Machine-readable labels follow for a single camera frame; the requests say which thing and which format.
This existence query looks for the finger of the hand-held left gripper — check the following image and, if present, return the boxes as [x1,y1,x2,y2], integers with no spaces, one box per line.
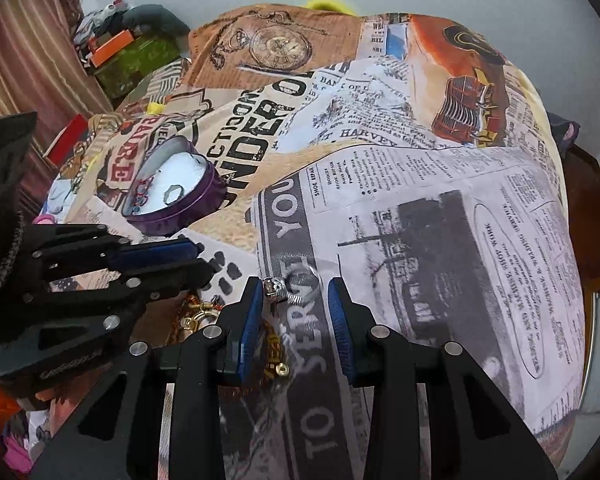
[22,260,220,348]
[27,224,199,291]

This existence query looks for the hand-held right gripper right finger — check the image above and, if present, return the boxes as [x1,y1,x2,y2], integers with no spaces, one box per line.
[327,276,561,480]

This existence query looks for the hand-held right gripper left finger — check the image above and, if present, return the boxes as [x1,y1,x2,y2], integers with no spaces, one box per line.
[30,276,266,480]

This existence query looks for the purple round tin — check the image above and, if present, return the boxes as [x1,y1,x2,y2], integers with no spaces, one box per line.
[120,136,228,237]

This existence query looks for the silver skull ring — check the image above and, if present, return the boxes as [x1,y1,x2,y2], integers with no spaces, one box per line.
[261,265,325,307]

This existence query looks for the red book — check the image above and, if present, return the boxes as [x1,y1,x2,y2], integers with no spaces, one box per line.
[44,114,88,167]

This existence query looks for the newspaper print blanket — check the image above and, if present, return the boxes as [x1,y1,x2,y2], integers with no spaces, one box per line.
[40,4,590,480]

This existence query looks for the pink cloth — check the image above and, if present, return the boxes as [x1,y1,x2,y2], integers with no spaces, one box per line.
[2,430,43,476]

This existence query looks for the green box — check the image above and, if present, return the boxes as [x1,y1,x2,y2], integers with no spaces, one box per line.
[92,35,182,98]

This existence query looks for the striped brown curtain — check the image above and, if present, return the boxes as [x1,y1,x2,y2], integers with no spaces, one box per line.
[0,0,113,216]

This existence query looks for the orange box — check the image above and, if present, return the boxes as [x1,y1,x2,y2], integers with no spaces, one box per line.
[86,30,136,68]

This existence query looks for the grey cloth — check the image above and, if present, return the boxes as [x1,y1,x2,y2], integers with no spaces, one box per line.
[122,4,191,38]

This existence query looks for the wooden furniture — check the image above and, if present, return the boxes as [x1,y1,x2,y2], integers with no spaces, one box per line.
[560,142,600,296]

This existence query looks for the yellow object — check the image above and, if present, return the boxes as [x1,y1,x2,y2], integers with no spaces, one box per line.
[304,0,353,13]

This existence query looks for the red gold bead bracelet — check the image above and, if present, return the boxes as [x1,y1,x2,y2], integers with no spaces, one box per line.
[240,317,292,392]

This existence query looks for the gold chain bracelet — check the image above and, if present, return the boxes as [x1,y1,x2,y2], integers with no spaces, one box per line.
[167,294,227,347]

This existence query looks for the colourful bead bracelet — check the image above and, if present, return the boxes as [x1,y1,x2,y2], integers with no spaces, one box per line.
[130,176,156,216]

